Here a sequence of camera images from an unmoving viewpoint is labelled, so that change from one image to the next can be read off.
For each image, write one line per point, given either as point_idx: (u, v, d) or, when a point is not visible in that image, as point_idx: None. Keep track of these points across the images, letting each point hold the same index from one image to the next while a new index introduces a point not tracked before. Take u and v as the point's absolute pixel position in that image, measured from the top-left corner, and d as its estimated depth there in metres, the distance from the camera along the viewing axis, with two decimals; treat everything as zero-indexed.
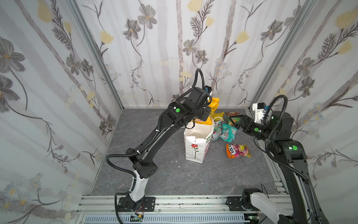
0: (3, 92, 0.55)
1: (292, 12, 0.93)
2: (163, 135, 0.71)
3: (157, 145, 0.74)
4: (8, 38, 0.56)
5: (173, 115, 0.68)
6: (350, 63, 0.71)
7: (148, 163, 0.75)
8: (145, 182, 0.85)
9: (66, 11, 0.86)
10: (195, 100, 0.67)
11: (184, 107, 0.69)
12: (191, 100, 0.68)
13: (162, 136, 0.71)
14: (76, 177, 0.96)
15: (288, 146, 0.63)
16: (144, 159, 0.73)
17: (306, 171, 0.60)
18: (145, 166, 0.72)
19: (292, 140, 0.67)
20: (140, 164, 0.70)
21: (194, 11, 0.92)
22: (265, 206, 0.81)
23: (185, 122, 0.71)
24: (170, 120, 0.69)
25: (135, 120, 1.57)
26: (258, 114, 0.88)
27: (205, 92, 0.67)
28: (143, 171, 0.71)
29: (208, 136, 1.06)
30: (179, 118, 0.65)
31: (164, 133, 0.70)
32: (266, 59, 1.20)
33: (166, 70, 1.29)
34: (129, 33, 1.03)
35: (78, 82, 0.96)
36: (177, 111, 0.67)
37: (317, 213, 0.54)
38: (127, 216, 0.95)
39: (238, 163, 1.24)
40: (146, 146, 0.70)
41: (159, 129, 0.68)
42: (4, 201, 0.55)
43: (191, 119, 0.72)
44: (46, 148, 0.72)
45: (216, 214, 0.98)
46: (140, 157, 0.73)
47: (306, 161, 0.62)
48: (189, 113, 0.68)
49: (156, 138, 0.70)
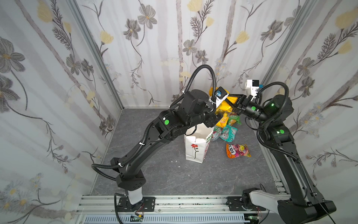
0: (3, 92, 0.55)
1: (292, 12, 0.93)
2: (147, 150, 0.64)
3: (139, 163, 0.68)
4: (8, 38, 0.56)
5: (162, 127, 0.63)
6: (350, 63, 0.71)
7: (132, 178, 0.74)
8: (138, 190, 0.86)
9: (66, 11, 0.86)
10: (189, 109, 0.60)
11: (175, 118, 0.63)
12: (184, 109, 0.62)
13: (146, 151, 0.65)
14: (76, 178, 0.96)
15: (276, 131, 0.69)
16: (125, 174, 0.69)
17: (296, 152, 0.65)
18: (126, 181, 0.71)
19: (282, 125, 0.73)
20: (120, 180, 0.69)
21: (194, 11, 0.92)
22: (265, 199, 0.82)
23: (175, 136, 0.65)
24: (157, 132, 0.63)
25: (135, 120, 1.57)
26: (252, 91, 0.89)
27: (200, 99, 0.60)
28: (125, 185, 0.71)
29: (209, 136, 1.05)
30: (168, 131, 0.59)
31: (148, 147, 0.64)
32: (266, 59, 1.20)
33: (166, 70, 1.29)
34: (129, 33, 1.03)
35: (78, 82, 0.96)
36: (166, 123, 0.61)
37: (311, 189, 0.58)
38: (127, 216, 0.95)
39: (238, 163, 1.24)
40: (127, 162, 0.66)
41: (144, 142, 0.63)
42: (4, 201, 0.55)
43: (183, 132, 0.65)
44: (46, 148, 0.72)
45: (216, 214, 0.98)
46: (120, 171, 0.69)
47: (294, 142, 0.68)
48: (180, 126, 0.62)
49: (139, 154, 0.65)
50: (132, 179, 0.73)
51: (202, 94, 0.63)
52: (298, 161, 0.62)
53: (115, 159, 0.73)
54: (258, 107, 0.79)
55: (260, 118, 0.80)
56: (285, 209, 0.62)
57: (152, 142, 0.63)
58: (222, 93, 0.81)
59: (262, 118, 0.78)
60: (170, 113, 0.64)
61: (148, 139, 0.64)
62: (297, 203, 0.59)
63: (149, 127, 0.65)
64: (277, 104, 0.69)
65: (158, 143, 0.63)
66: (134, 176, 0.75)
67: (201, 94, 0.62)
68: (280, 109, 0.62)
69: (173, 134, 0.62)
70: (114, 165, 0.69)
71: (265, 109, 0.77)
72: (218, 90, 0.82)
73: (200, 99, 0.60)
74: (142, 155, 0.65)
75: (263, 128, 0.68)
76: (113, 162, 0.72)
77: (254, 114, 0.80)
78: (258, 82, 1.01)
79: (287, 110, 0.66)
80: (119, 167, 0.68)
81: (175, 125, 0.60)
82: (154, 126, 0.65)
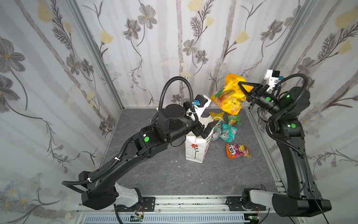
0: (3, 92, 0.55)
1: (292, 12, 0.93)
2: (122, 166, 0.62)
3: (112, 178, 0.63)
4: (8, 38, 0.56)
5: (141, 143, 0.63)
6: (350, 63, 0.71)
7: (102, 195, 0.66)
8: (126, 196, 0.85)
9: (67, 11, 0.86)
10: (164, 127, 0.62)
11: (154, 135, 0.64)
12: (161, 127, 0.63)
13: (121, 168, 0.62)
14: (76, 178, 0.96)
15: (286, 124, 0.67)
16: (93, 190, 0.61)
17: (303, 147, 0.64)
18: (93, 199, 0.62)
19: (295, 120, 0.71)
20: (87, 197, 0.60)
21: (194, 11, 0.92)
22: (264, 197, 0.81)
23: (154, 153, 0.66)
24: (135, 149, 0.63)
25: (135, 120, 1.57)
26: (271, 81, 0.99)
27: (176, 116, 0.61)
28: (92, 203, 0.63)
29: (209, 136, 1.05)
30: (147, 149, 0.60)
31: (124, 163, 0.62)
32: (266, 59, 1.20)
33: (166, 70, 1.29)
34: (129, 33, 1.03)
35: (78, 82, 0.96)
36: (145, 140, 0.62)
37: (310, 185, 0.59)
38: (127, 216, 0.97)
39: (238, 163, 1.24)
40: (97, 178, 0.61)
41: (120, 157, 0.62)
42: (4, 201, 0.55)
43: (162, 148, 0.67)
44: (46, 149, 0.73)
45: (216, 214, 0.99)
46: (89, 187, 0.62)
47: (304, 138, 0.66)
48: (159, 143, 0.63)
49: (113, 169, 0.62)
50: (100, 198, 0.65)
51: (177, 110, 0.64)
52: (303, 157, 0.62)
53: (85, 173, 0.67)
54: (272, 98, 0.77)
55: (273, 111, 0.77)
56: (279, 201, 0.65)
57: (127, 159, 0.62)
58: (201, 102, 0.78)
59: (275, 111, 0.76)
60: (151, 130, 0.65)
61: (125, 154, 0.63)
62: (291, 195, 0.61)
63: (128, 142, 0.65)
64: (293, 95, 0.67)
65: (135, 160, 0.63)
66: (104, 194, 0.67)
67: (178, 111, 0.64)
68: (295, 101, 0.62)
69: (152, 151, 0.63)
70: (83, 180, 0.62)
71: (279, 101, 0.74)
72: (196, 99, 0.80)
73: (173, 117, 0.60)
74: (115, 172, 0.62)
75: (273, 119, 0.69)
76: (82, 177, 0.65)
77: (268, 105, 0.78)
78: (278, 73, 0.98)
79: (302, 103, 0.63)
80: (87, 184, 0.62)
81: (154, 143, 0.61)
82: (132, 141, 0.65)
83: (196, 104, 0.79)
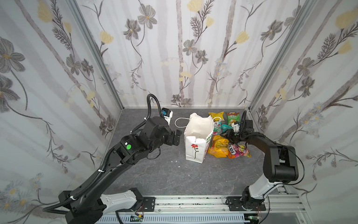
0: (3, 93, 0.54)
1: (292, 12, 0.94)
2: (107, 178, 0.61)
3: (98, 192, 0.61)
4: (8, 38, 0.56)
5: (124, 153, 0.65)
6: (350, 63, 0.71)
7: (87, 211, 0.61)
8: (117, 203, 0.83)
9: (67, 11, 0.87)
10: (149, 133, 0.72)
11: (137, 143, 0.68)
12: (145, 134, 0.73)
13: (106, 180, 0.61)
14: (77, 177, 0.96)
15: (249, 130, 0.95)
16: (79, 207, 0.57)
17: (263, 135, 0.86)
18: (80, 217, 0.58)
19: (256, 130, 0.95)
20: (72, 216, 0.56)
21: (194, 11, 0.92)
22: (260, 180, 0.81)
23: (138, 160, 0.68)
24: (118, 157, 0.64)
25: (135, 120, 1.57)
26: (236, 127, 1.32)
27: (158, 125, 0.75)
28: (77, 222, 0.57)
29: (209, 136, 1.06)
30: (129, 156, 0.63)
31: (108, 174, 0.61)
32: (266, 59, 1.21)
33: (166, 70, 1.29)
34: (129, 33, 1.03)
35: (78, 82, 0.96)
36: (127, 148, 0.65)
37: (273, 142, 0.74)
38: (127, 216, 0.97)
39: (238, 163, 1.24)
40: (81, 192, 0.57)
41: (104, 169, 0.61)
42: (4, 201, 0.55)
43: (143, 157, 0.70)
44: (46, 149, 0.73)
45: (216, 214, 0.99)
46: (72, 206, 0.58)
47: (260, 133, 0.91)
48: (142, 150, 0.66)
49: (97, 182, 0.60)
50: (87, 215, 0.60)
51: (161, 120, 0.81)
52: (264, 136, 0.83)
53: (65, 193, 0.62)
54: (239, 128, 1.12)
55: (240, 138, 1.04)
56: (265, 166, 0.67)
57: (111, 169, 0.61)
58: (167, 112, 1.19)
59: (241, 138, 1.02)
60: (132, 138, 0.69)
61: (108, 165, 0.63)
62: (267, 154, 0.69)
63: (110, 153, 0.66)
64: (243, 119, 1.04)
65: (120, 168, 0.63)
66: (90, 210, 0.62)
67: (160, 121, 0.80)
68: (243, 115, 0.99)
69: (135, 158, 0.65)
70: (65, 201, 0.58)
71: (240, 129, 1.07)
72: (164, 110, 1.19)
73: (160, 125, 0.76)
74: (100, 185, 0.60)
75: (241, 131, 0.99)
76: (63, 197, 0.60)
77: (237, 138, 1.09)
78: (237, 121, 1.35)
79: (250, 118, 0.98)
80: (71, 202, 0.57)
81: (136, 149, 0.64)
82: (114, 151, 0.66)
83: (164, 113, 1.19)
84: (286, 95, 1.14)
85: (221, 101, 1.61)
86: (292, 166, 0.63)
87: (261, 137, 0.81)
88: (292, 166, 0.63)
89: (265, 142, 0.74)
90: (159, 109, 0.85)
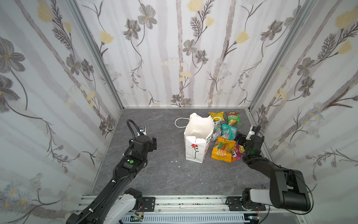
0: (3, 92, 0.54)
1: (292, 12, 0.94)
2: (119, 185, 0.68)
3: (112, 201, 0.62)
4: (8, 38, 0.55)
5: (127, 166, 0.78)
6: (350, 64, 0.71)
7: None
8: (117, 213, 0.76)
9: (66, 11, 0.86)
10: (140, 150, 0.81)
11: (134, 158, 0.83)
12: (137, 151, 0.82)
13: (119, 188, 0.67)
14: (76, 177, 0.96)
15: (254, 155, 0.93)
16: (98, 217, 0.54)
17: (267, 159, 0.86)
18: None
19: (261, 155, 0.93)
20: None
21: (194, 11, 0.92)
22: (265, 196, 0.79)
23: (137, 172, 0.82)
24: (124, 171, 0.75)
25: (135, 120, 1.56)
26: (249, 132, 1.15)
27: (145, 141, 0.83)
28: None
29: (208, 136, 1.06)
30: (134, 166, 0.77)
31: (120, 183, 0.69)
32: (266, 59, 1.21)
33: (166, 70, 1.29)
34: (129, 33, 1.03)
35: (78, 82, 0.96)
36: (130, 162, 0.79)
37: (278, 166, 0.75)
38: (127, 216, 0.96)
39: (238, 163, 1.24)
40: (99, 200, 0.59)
41: (115, 180, 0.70)
42: (4, 201, 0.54)
43: (141, 167, 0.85)
44: (46, 149, 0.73)
45: (216, 214, 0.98)
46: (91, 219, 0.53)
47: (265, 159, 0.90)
48: (140, 163, 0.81)
49: (112, 190, 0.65)
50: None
51: (145, 136, 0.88)
52: (267, 160, 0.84)
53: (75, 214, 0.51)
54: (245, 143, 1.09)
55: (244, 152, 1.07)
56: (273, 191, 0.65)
57: (122, 179, 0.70)
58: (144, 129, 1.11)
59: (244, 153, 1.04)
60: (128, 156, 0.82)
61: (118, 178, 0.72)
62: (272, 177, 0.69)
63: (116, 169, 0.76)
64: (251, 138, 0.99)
65: (128, 179, 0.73)
66: None
67: (144, 137, 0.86)
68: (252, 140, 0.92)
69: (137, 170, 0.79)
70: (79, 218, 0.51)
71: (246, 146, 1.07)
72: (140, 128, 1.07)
73: (146, 140, 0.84)
74: (114, 192, 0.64)
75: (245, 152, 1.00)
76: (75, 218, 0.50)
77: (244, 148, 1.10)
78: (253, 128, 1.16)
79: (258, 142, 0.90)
80: (88, 215, 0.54)
81: (137, 162, 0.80)
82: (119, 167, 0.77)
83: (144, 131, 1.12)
84: (286, 95, 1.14)
85: (221, 101, 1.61)
86: (302, 193, 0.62)
87: (265, 161, 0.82)
88: (302, 193, 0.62)
89: (270, 165, 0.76)
90: (137, 129, 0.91)
